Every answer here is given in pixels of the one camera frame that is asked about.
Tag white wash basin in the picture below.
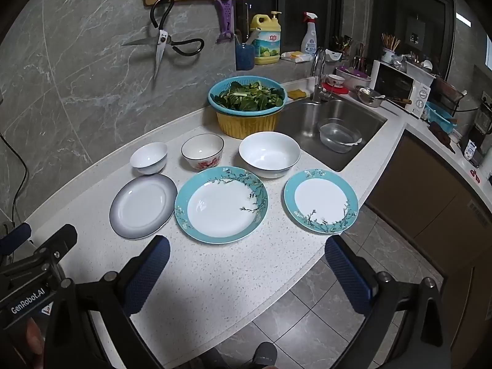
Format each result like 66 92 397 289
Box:
335 66 373 91

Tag clear plastic container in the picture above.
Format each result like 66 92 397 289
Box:
317 118 363 153

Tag white dish rack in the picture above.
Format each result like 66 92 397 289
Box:
405 52 435 81

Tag small teal floral plate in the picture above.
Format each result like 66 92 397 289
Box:
284 169 359 235

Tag steel kitchen scissors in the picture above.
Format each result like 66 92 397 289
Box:
121 0 205 81

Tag steel faucet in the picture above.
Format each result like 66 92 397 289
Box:
311 47 335 102

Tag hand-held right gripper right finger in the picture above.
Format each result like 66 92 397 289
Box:
325 234 452 369

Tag grey-rimmed plate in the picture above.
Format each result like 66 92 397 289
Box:
109 174 178 239

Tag black cable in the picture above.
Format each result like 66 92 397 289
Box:
0 131 29 231

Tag small white bowl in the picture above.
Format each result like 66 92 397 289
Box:
130 142 169 175

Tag green leafy vegetables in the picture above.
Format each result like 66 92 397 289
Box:
220 81 284 110

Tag steel sink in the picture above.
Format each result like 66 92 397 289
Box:
277 98 388 173

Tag chopstick holder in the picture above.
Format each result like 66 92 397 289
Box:
380 34 400 64

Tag teal plastic basket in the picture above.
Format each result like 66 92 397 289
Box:
426 102 458 133

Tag person's grey shoe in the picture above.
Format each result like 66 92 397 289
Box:
252 341 278 369

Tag person's left hand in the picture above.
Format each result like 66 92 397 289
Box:
25 317 45 356

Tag white spray bottle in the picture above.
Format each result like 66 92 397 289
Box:
300 11 319 55

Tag yellow ribbed basin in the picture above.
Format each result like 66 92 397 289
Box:
216 108 283 140

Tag large white bowl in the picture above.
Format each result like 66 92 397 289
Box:
239 132 301 179

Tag red trivet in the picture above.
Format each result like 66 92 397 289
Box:
322 82 350 95

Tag blue cup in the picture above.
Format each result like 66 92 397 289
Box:
235 43 255 70

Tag white microwave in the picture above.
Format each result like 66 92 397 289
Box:
371 60 433 119

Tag floral dark-rimmed bowl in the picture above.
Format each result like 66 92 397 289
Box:
181 134 225 172

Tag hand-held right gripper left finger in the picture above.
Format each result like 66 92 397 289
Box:
44 234 172 369

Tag yellow dish soap bottle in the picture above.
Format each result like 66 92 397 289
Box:
250 11 282 65

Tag teal colander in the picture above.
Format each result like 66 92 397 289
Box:
208 76 288 117

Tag steel strainer pot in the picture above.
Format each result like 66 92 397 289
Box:
355 85 412 108

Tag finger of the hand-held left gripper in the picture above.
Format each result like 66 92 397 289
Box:
0 223 32 257
33 224 78 264

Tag black appliance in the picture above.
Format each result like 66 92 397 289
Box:
459 102 492 168

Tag brown cabinet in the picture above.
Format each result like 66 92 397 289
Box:
365 129 492 273

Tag large teal floral plate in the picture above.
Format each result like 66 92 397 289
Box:
174 166 268 244

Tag utensil holder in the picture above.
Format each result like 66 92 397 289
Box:
332 35 352 62

